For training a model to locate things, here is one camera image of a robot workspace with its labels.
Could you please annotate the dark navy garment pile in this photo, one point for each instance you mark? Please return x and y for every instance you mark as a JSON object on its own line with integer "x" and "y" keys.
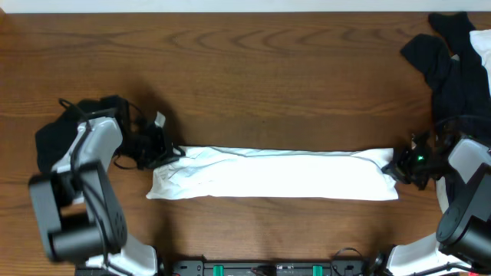
{"x": 454, "y": 72}

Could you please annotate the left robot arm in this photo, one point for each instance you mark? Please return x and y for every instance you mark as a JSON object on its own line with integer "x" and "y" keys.
{"x": 80, "y": 219}

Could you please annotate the white t-shirt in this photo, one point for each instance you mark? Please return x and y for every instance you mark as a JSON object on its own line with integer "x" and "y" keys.
{"x": 241, "y": 172}

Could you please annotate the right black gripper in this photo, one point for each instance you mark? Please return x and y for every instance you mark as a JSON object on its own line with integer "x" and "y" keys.
{"x": 397, "y": 168}

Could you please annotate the white garment under pile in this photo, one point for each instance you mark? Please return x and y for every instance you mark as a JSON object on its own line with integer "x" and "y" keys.
{"x": 480, "y": 41}

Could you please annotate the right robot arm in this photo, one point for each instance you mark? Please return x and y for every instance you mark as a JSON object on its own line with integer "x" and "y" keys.
{"x": 462, "y": 239}

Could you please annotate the folded black garment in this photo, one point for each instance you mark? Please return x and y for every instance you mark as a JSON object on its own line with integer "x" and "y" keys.
{"x": 54, "y": 139}

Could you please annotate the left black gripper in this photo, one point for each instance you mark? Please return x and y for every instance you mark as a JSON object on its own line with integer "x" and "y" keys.
{"x": 154, "y": 145}

